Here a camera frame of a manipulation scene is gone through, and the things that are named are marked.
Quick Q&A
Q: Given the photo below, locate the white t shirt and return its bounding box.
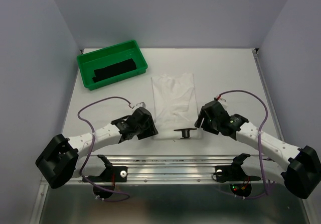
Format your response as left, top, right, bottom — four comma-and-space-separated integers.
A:
151, 73, 202, 141

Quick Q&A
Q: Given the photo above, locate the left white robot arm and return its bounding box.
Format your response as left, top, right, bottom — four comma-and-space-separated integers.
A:
35, 107, 158, 189

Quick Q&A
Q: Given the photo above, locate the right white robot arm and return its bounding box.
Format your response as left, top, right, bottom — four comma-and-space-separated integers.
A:
195, 100, 320, 199

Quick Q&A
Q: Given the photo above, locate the black rolled t shirt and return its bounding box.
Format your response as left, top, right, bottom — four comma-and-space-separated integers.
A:
92, 59, 137, 83

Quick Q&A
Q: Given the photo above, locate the green plastic bin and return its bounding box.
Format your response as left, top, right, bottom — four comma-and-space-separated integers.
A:
77, 40, 148, 90

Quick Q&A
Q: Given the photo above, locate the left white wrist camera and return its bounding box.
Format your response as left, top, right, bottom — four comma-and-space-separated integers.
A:
128, 101, 146, 109

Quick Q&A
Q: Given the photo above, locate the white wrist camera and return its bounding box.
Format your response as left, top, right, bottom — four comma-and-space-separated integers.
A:
128, 101, 146, 109
214, 97, 228, 110

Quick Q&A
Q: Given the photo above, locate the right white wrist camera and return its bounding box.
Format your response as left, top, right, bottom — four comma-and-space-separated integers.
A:
214, 97, 228, 110

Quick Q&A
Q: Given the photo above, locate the aluminium frame rail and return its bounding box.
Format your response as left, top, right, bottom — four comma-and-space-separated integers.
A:
66, 155, 285, 185

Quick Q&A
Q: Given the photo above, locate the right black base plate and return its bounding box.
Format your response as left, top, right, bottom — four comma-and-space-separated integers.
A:
212, 165, 261, 183

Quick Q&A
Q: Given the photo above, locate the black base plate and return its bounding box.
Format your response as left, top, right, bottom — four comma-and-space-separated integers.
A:
212, 165, 261, 183
86, 166, 128, 183

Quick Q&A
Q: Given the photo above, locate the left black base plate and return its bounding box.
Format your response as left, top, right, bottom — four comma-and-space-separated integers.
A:
86, 166, 128, 183

